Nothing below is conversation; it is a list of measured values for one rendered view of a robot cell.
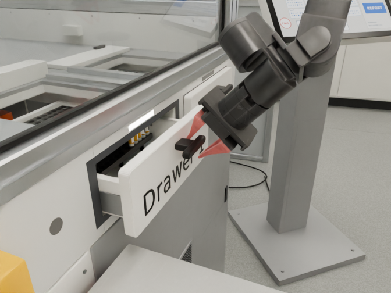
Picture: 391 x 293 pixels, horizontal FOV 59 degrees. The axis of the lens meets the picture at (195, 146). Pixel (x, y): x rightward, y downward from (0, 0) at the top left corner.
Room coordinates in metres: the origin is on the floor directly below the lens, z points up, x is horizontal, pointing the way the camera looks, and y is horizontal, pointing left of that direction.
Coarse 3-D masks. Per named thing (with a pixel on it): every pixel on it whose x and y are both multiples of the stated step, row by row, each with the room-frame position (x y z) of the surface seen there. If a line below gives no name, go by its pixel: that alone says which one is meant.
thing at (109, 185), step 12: (156, 120) 0.66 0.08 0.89; (168, 120) 0.65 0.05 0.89; (156, 132) 0.66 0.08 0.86; (144, 144) 0.65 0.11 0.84; (132, 156) 0.60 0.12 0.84; (108, 180) 0.42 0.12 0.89; (108, 192) 0.41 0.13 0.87; (108, 204) 0.41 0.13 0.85; (120, 204) 0.40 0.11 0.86; (120, 216) 0.41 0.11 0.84
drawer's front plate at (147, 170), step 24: (192, 120) 0.57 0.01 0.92; (168, 144) 0.48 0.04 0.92; (120, 168) 0.39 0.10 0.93; (144, 168) 0.41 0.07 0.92; (168, 168) 0.48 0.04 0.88; (192, 168) 0.57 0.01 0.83; (120, 192) 0.38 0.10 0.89; (144, 192) 0.41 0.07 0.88; (168, 192) 0.47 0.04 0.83; (144, 216) 0.40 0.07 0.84
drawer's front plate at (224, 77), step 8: (224, 72) 0.89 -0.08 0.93; (208, 80) 0.81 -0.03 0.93; (216, 80) 0.83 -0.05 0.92; (224, 80) 0.89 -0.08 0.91; (200, 88) 0.75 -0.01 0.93; (208, 88) 0.78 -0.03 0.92; (184, 96) 0.70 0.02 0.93; (192, 96) 0.69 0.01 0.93; (200, 96) 0.73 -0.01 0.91; (184, 104) 0.69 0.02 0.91; (192, 104) 0.69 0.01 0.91; (184, 112) 0.69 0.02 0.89
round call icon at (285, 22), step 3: (279, 18) 1.20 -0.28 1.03; (282, 18) 1.20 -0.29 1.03; (285, 18) 1.21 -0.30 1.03; (288, 18) 1.21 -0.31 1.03; (279, 21) 1.19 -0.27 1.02; (282, 21) 1.19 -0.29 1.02; (285, 21) 1.20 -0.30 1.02; (288, 21) 1.20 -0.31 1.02; (282, 24) 1.19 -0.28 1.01; (285, 24) 1.19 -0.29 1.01; (288, 24) 1.19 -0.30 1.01; (291, 24) 1.20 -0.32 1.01; (282, 27) 1.18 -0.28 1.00; (285, 27) 1.18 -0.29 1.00; (288, 27) 1.18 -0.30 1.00; (291, 27) 1.19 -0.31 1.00
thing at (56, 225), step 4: (56, 220) 0.34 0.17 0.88; (60, 220) 0.35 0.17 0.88; (52, 224) 0.33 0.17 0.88; (56, 224) 0.34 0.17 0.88; (60, 224) 0.34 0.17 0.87; (52, 228) 0.33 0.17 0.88; (56, 228) 0.34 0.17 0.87; (60, 228) 0.34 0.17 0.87; (52, 232) 0.33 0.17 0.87; (56, 232) 0.34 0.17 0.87
